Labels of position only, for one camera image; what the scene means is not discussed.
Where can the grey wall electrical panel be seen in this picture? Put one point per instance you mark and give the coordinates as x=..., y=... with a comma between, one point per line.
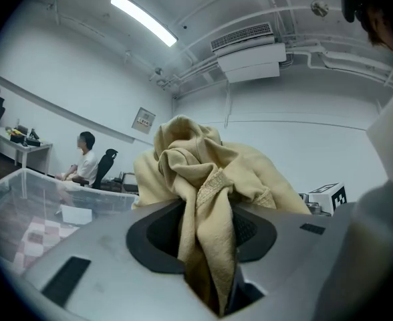
x=143, y=119

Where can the yellow green toy pieces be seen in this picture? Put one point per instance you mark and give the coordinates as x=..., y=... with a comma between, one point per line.
x=13, y=132

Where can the white ceiling pipes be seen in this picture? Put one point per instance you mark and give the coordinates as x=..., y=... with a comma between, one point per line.
x=350, y=62

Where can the clear plastic storage bin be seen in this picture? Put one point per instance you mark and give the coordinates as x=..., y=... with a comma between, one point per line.
x=9, y=192

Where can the beige clothes garment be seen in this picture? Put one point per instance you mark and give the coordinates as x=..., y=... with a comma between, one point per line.
x=200, y=166

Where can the black router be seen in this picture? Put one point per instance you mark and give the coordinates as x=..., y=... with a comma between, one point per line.
x=118, y=178

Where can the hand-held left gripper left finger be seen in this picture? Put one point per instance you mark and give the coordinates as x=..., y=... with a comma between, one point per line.
x=99, y=263

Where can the round ceiling sensor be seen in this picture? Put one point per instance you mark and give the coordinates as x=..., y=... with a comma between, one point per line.
x=319, y=8

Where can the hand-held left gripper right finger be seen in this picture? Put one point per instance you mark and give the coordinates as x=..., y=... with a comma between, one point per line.
x=290, y=256

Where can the red white checkered tablecloth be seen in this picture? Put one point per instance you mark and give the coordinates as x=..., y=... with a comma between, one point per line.
x=46, y=232

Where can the black head-worn camera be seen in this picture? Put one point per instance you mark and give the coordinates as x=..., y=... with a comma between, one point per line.
x=350, y=2

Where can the ceiling light bar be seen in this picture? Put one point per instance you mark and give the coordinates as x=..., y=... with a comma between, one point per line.
x=143, y=18

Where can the ceiling surveillance camera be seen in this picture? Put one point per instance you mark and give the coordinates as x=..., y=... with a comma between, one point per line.
x=158, y=72

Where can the person's head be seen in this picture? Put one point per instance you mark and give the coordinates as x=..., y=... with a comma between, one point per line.
x=382, y=32

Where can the white ceiling air conditioner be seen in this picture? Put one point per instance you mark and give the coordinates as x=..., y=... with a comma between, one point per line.
x=250, y=59

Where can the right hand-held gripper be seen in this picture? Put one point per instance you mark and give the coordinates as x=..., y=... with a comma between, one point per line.
x=337, y=196

